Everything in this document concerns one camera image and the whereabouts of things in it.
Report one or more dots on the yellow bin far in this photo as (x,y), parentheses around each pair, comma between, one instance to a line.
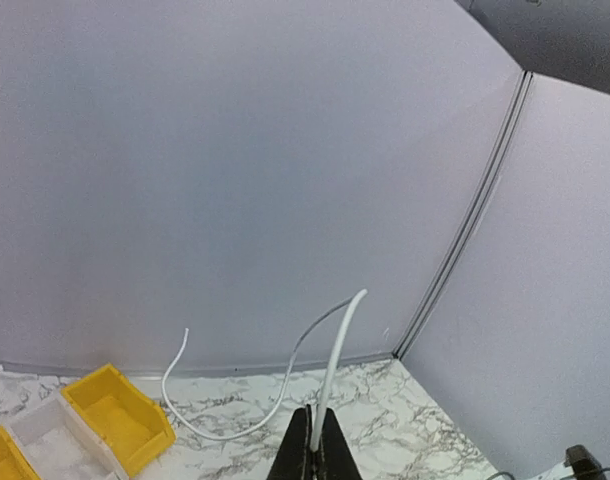
(132,425)

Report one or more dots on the yellow bin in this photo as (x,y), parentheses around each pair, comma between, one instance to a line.
(132,425)
(13,464)

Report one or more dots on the yellow bin near left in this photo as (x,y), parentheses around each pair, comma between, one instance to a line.
(13,464)

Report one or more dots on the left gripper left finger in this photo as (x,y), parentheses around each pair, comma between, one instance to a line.
(294,459)

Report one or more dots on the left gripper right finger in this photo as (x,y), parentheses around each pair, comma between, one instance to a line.
(333,460)

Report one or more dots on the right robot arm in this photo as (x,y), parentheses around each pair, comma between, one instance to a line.
(578,463)

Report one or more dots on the white bin middle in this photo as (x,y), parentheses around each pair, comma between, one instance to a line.
(58,444)

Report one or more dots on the right corner aluminium post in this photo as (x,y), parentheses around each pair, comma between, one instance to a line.
(471,218)

